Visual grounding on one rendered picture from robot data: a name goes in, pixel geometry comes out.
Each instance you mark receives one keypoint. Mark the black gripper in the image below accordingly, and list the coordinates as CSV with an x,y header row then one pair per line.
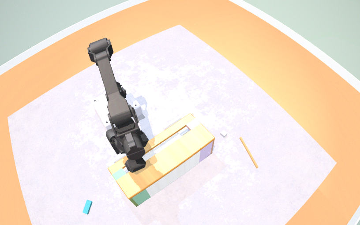
x,y
131,165

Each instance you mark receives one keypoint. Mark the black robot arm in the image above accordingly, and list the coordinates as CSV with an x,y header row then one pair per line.
x,y
133,139

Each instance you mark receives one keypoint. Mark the light blue rectangular block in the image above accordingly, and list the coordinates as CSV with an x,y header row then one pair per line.
x,y
87,207

